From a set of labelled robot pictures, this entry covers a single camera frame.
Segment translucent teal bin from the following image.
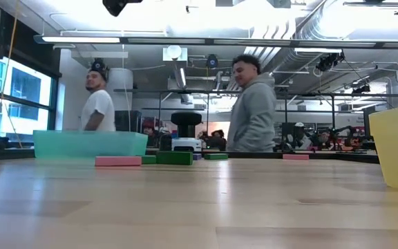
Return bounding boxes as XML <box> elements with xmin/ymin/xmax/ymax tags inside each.
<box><xmin>32</xmin><ymin>129</ymin><xmax>149</xmax><ymax>161</ymax></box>

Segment black metal workstation frame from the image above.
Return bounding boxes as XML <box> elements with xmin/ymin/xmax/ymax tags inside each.
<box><xmin>113</xmin><ymin>88</ymin><xmax>398</xmax><ymax>153</ymax></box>

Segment black background robot arms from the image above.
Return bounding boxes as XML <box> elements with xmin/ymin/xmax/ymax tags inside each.
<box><xmin>311</xmin><ymin>124</ymin><xmax>371</xmax><ymax>152</ymax></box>

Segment white ceiling lamp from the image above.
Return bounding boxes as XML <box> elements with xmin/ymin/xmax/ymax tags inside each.
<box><xmin>162</xmin><ymin>44</ymin><xmax>189</xmax><ymax>62</ymax></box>

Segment black round ceiling speaker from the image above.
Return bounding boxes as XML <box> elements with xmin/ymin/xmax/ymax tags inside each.
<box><xmin>91</xmin><ymin>57</ymin><xmax>106</xmax><ymax>73</ymax></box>
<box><xmin>205</xmin><ymin>53</ymin><xmax>220</xmax><ymax>69</ymax></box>

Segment black overhead camera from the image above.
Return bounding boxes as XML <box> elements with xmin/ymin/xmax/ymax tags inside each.
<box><xmin>267</xmin><ymin>0</ymin><xmax>292</xmax><ymax>9</ymax></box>

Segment orange cable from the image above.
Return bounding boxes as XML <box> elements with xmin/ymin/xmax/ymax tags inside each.
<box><xmin>0</xmin><ymin>0</ymin><xmax>24</xmax><ymax>149</ymax></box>

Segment long ceiling light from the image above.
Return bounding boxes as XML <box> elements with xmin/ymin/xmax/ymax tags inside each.
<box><xmin>32</xmin><ymin>33</ymin><xmax>398</xmax><ymax>49</ymax></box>

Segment black ceiling camera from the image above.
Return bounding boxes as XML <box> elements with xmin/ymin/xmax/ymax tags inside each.
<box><xmin>351</xmin><ymin>83</ymin><xmax>372</xmax><ymax>95</ymax></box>
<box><xmin>315</xmin><ymin>51</ymin><xmax>345</xmax><ymax>73</ymax></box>

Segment black cylindrical object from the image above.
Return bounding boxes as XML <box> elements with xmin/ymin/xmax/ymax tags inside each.
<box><xmin>170</xmin><ymin>111</ymin><xmax>203</xmax><ymax>139</ymax></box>

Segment black ceiling rail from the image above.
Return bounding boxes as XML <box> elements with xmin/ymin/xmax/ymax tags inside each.
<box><xmin>343</xmin><ymin>0</ymin><xmax>398</xmax><ymax>15</ymax></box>

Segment small black device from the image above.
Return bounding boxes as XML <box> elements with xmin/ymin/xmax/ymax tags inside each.
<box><xmin>159</xmin><ymin>133</ymin><xmax>173</xmax><ymax>151</ymax></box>

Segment person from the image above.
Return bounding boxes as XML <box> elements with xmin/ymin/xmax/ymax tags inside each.
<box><xmin>80</xmin><ymin>58</ymin><xmax>117</xmax><ymax>132</ymax></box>
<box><xmin>225</xmin><ymin>53</ymin><xmax>278</xmax><ymax>154</ymax></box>
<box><xmin>288</xmin><ymin>121</ymin><xmax>313</xmax><ymax>151</ymax></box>
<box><xmin>202</xmin><ymin>129</ymin><xmax>228</xmax><ymax>152</ymax></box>
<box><xmin>142</xmin><ymin>117</ymin><xmax>164</xmax><ymax>149</ymax></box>

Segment black computer monitor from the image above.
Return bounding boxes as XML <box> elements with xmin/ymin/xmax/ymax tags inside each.
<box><xmin>363</xmin><ymin>105</ymin><xmax>377</xmax><ymax>138</ymax></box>

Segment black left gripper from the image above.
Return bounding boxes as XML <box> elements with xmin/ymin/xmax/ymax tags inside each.
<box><xmin>102</xmin><ymin>0</ymin><xmax>144</xmax><ymax>17</ymax></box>

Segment black cabinet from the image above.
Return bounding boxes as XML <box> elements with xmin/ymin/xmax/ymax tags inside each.
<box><xmin>114</xmin><ymin>109</ymin><xmax>143</xmax><ymax>133</ymax></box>

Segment large window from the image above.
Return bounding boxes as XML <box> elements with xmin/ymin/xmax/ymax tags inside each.
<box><xmin>0</xmin><ymin>57</ymin><xmax>59</xmax><ymax>142</ymax></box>

